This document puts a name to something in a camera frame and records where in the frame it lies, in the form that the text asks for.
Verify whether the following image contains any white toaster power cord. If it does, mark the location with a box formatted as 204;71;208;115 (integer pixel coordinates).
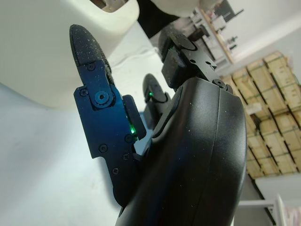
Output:
110;46;161;65

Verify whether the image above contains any white metal rack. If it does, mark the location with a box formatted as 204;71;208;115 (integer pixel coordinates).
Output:
239;193;301;226

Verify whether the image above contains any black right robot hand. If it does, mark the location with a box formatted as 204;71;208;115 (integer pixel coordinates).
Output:
69;23;248;226

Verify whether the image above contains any cream white two-slot toaster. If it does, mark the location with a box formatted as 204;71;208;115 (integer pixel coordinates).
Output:
0;0;140;109

